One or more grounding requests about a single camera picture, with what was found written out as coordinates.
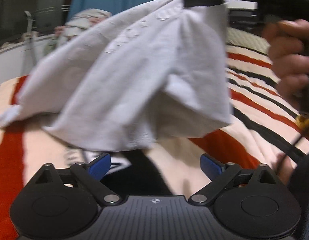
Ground silver tripod stand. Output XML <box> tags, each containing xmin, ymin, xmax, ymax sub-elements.
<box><xmin>21</xmin><ymin>11</ymin><xmax>38</xmax><ymax>76</ymax></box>

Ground striped bed blanket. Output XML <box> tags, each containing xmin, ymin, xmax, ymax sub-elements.
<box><xmin>0</xmin><ymin>28</ymin><xmax>301</xmax><ymax>239</ymax></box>

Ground person's right hand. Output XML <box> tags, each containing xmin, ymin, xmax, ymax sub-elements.
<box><xmin>262</xmin><ymin>20</ymin><xmax>309</xmax><ymax>110</ymax></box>

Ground pile of clothes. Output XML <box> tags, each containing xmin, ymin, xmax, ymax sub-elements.
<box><xmin>44</xmin><ymin>8</ymin><xmax>112</xmax><ymax>56</ymax></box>

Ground white t-shirt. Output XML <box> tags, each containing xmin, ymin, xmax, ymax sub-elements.
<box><xmin>0</xmin><ymin>0</ymin><xmax>231</xmax><ymax>152</ymax></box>

